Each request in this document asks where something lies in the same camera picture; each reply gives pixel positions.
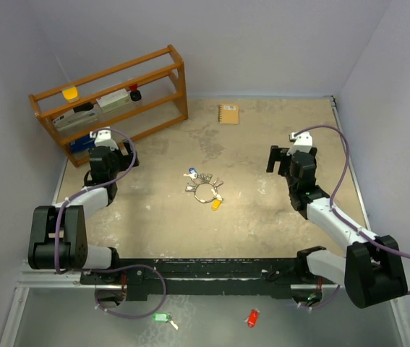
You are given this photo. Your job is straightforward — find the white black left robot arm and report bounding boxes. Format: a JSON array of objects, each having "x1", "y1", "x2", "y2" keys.
[{"x1": 27, "y1": 140, "x2": 139, "y2": 283}]

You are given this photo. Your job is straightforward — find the blue stapler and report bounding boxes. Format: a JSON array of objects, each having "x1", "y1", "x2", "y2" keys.
[{"x1": 69, "y1": 135, "x2": 95, "y2": 153}]

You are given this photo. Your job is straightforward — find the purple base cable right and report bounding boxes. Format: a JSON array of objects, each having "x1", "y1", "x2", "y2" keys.
[{"x1": 296, "y1": 283, "x2": 341, "y2": 312}]

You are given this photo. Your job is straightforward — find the silver key bunch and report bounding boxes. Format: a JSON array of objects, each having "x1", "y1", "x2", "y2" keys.
[{"x1": 184, "y1": 172, "x2": 223, "y2": 193}]

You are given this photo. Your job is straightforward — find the red black stamp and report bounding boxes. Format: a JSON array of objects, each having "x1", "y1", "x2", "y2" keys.
[{"x1": 129, "y1": 84, "x2": 142, "y2": 102}]

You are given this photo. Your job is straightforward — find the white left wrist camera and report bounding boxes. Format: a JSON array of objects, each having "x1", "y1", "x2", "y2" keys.
[{"x1": 89, "y1": 127, "x2": 116, "y2": 148}]

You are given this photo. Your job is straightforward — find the white black stapler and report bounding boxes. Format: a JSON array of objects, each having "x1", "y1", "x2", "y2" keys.
[{"x1": 53, "y1": 105, "x2": 101, "y2": 132}]

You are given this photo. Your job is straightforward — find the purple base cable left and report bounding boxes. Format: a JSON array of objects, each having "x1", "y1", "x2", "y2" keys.
[{"x1": 93, "y1": 264, "x2": 167, "y2": 320}]

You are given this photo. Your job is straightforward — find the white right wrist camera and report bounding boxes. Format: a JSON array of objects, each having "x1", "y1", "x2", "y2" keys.
[{"x1": 287, "y1": 131, "x2": 313, "y2": 155}]

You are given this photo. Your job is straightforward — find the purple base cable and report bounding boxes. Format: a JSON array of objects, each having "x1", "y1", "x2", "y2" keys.
[
  {"x1": 296, "y1": 283, "x2": 341, "y2": 312},
  {"x1": 93, "y1": 264, "x2": 167, "y2": 320}
]

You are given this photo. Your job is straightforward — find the red key tag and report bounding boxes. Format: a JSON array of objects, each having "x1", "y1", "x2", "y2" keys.
[{"x1": 244, "y1": 308, "x2": 260, "y2": 328}]

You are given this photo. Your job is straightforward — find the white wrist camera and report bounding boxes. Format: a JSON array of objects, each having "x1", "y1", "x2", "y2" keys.
[
  {"x1": 89, "y1": 127, "x2": 116, "y2": 148},
  {"x1": 287, "y1": 131, "x2": 313, "y2": 155}
]

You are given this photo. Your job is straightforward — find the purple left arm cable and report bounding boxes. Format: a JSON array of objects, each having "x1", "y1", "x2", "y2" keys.
[{"x1": 54, "y1": 127, "x2": 138, "y2": 274}]

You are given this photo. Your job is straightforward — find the wooden shelf rack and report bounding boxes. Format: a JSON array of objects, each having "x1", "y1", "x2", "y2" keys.
[{"x1": 28, "y1": 45, "x2": 189, "y2": 168}]

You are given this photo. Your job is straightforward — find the green key tag with key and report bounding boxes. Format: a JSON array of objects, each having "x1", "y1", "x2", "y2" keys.
[{"x1": 153, "y1": 312, "x2": 179, "y2": 330}]

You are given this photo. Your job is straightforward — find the blue capped key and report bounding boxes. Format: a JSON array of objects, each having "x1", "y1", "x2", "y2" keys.
[{"x1": 184, "y1": 168, "x2": 198, "y2": 179}]

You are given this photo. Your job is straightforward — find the large metal keyring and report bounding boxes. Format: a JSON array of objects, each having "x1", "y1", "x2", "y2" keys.
[{"x1": 193, "y1": 182, "x2": 216, "y2": 204}]

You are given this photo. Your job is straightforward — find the tan spiral notebook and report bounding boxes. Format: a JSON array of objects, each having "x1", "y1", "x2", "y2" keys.
[{"x1": 218, "y1": 104, "x2": 239, "y2": 125}]

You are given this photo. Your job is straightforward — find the yellow lidded jar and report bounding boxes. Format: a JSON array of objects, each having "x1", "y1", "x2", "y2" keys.
[{"x1": 61, "y1": 86, "x2": 80, "y2": 103}]

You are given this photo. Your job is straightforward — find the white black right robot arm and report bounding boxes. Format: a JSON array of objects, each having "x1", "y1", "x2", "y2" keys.
[{"x1": 266, "y1": 145, "x2": 408, "y2": 309}]

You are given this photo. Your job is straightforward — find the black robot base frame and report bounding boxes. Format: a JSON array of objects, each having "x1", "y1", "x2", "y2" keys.
[{"x1": 80, "y1": 257, "x2": 331, "y2": 301}]

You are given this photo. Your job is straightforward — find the white cardboard box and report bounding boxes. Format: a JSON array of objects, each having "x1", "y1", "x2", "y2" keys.
[{"x1": 96, "y1": 89, "x2": 132, "y2": 113}]

